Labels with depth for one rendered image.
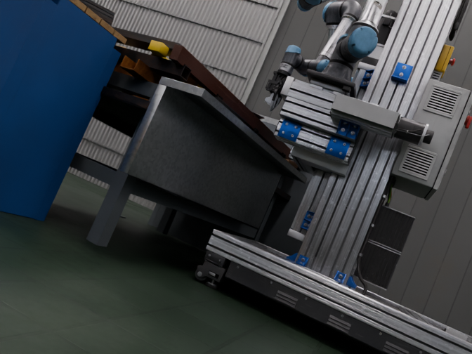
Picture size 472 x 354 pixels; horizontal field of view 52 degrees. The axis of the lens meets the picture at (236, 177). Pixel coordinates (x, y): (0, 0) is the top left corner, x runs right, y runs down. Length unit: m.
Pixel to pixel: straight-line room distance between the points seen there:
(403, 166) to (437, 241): 3.00
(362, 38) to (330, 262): 0.98
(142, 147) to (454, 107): 1.37
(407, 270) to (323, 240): 2.96
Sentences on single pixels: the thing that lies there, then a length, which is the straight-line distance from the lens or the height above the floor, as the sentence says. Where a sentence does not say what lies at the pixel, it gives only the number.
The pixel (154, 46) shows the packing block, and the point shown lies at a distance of 1.98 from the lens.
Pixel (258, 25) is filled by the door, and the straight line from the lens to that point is 5.94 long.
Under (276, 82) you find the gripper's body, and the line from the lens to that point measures 2.59.
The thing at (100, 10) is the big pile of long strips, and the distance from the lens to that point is 2.04.
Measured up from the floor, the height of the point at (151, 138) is 0.46.
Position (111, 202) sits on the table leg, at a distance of 1.97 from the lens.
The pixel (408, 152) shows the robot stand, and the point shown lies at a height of 0.87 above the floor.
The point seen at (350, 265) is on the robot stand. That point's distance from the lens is 2.28.
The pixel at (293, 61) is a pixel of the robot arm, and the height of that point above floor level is 1.17.
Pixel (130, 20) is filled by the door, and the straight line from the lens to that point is 6.57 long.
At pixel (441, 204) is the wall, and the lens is 5.27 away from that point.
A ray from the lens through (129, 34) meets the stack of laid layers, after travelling 2.15.
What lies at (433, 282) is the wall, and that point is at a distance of 5.22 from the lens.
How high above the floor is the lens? 0.32
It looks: 4 degrees up
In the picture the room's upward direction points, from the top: 23 degrees clockwise
